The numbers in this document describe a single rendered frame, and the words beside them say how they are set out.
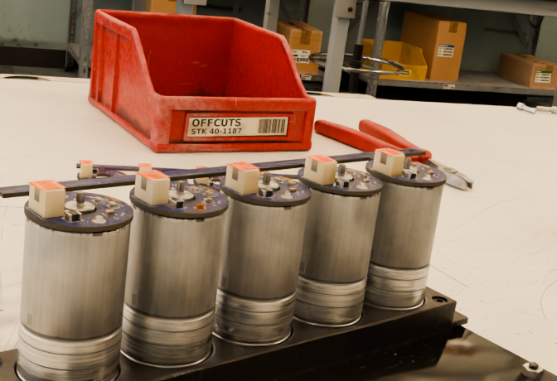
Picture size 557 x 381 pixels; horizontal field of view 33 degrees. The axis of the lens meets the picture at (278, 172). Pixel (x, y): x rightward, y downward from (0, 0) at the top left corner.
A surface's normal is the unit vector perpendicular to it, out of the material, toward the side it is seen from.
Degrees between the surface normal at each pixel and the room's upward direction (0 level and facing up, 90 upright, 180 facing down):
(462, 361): 0
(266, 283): 90
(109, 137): 0
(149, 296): 90
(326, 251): 90
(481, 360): 0
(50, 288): 90
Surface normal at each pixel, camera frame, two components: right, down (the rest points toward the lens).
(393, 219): -0.31, 0.22
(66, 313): 0.04, 0.28
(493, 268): 0.12, -0.95
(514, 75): -0.94, -0.09
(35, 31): 0.33, 0.29
